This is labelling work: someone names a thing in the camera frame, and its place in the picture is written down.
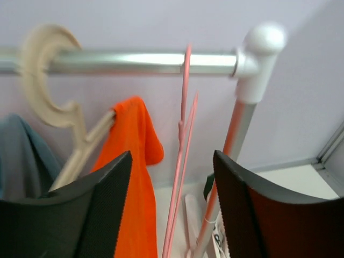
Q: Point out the green white t shirt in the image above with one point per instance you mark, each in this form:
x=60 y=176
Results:
x=219 y=241

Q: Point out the grey blue t shirt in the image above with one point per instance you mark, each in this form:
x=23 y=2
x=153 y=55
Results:
x=28 y=165

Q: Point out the orange t shirt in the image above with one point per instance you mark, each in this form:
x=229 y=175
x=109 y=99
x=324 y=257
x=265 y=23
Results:
x=133 y=131

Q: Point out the pink wire hanger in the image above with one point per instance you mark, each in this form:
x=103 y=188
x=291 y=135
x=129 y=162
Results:
x=185 y=130

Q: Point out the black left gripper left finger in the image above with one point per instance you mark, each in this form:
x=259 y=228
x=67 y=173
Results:
x=81 y=219

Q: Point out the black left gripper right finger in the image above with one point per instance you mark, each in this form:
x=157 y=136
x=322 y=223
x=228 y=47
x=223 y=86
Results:
x=263 y=219

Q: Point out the beige wooden hanger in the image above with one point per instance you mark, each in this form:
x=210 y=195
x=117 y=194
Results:
x=40 y=47

